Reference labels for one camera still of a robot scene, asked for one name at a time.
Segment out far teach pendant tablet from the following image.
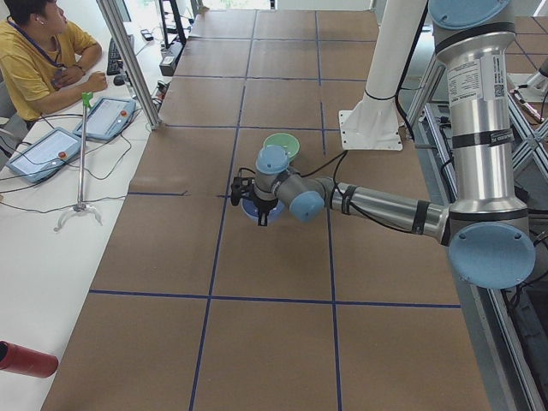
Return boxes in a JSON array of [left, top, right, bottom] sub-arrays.
[[86, 97, 136, 141]]

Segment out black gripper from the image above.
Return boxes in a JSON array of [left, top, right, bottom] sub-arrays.
[[253, 197, 277, 226]]

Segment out red cylinder bottle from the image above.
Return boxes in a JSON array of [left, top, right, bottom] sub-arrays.
[[1, 341, 59, 378]]

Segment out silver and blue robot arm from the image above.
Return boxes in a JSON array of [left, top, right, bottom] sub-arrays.
[[231, 1, 536, 289]]

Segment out black keyboard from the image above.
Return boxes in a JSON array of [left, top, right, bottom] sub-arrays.
[[106, 38, 123, 75]]

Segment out teach pendant tablet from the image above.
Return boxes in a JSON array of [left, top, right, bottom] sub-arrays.
[[86, 97, 136, 141], [7, 128, 81, 183]]

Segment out aluminium frame post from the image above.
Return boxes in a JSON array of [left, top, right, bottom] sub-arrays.
[[96, 0, 161, 130]]

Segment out green bowl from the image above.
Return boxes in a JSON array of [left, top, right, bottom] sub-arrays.
[[263, 133, 301, 163]]

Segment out near teach pendant tablet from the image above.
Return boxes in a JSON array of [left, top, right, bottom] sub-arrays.
[[7, 128, 81, 183]]

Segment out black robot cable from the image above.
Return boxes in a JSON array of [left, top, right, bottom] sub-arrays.
[[299, 149, 412, 232]]

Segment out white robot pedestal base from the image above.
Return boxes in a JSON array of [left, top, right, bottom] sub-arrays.
[[339, 0, 427, 151]]

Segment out person in yellow shirt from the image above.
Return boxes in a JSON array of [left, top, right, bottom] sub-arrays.
[[1, 1, 107, 123]]

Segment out blue bowl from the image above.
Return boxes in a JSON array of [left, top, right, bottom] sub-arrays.
[[241, 199, 285, 223]]

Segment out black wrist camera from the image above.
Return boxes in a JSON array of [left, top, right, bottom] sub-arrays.
[[230, 167, 255, 206]]

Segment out reacher grabber tool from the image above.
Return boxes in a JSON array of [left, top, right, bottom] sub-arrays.
[[53, 92, 102, 233]]

